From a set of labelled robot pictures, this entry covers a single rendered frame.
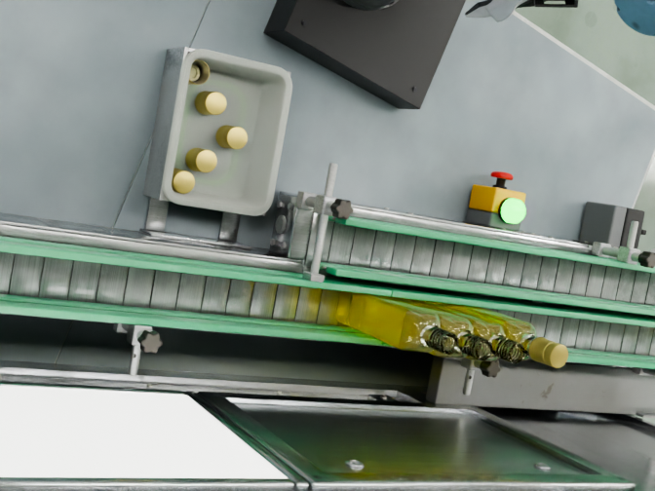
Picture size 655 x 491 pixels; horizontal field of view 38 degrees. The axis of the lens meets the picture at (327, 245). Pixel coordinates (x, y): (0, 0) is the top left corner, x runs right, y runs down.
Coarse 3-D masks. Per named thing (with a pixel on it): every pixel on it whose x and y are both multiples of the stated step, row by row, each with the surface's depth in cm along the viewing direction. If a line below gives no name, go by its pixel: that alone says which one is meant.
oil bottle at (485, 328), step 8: (432, 304) 147; (440, 304) 149; (448, 312) 141; (456, 312) 142; (464, 312) 144; (472, 320) 136; (480, 320) 138; (488, 320) 140; (480, 328) 135; (488, 328) 135; (496, 328) 135; (480, 336) 134; (488, 336) 134; (504, 336) 136; (488, 360) 136
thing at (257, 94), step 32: (224, 64) 138; (256, 64) 139; (192, 96) 142; (256, 96) 147; (288, 96) 142; (192, 128) 143; (256, 128) 148; (224, 160) 146; (256, 160) 146; (192, 192) 144; (224, 192) 147; (256, 192) 145
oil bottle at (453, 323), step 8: (416, 304) 143; (424, 304) 144; (440, 312) 138; (448, 320) 132; (456, 320) 133; (464, 320) 134; (448, 328) 132; (456, 328) 132; (464, 328) 132; (472, 328) 133; (432, 352) 133; (456, 352) 132
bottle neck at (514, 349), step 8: (496, 336) 134; (496, 344) 133; (504, 344) 132; (512, 344) 131; (520, 344) 131; (496, 352) 132; (504, 352) 131; (512, 352) 133; (520, 352) 131; (512, 360) 130; (520, 360) 131
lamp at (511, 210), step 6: (510, 198) 166; (504, 204) 165; (510, 204) 164; (516, 204) 164; (522, 204) 165; (498, 210) 165; (504, 210) 164; (510, 210) 164; (516, 210) 164; (522, 210) 164; (504, 216) 165; (510, 216) 164; (516, 216) 164; (522, 216) 165; (510, 222) 165; (516, 222) 165
